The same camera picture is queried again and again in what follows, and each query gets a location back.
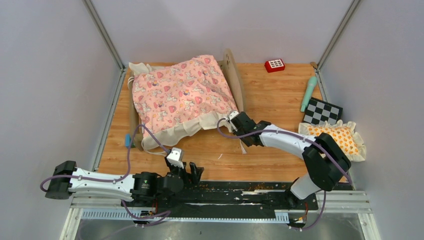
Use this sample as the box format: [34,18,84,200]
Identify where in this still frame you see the black and silver chessboard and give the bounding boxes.
[302,97,343,126]

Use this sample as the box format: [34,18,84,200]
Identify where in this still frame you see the orange duck print pillow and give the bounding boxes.
[298,120,367,162]

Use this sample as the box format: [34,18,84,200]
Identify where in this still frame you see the wooden striped pet bed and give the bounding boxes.
[128,48,247,152]

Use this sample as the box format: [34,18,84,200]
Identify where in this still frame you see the mint green massager wand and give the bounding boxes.
[300,76,318,113]

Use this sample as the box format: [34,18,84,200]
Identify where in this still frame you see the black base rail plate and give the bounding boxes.
[126,181,319,220]

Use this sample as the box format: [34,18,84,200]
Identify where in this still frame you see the red white grid block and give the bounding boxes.
[264,58,286,73]

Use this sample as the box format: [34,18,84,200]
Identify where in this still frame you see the pink unicorn drawstring bag blanket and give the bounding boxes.
[127,54,248,156]

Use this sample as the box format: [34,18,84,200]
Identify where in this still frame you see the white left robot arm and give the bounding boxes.
[40,160,205,207]

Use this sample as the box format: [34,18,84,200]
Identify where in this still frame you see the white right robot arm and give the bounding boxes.
[228,111,352,209]

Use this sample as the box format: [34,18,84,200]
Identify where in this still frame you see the blue green grey block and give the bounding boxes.
[124,133,132,148]

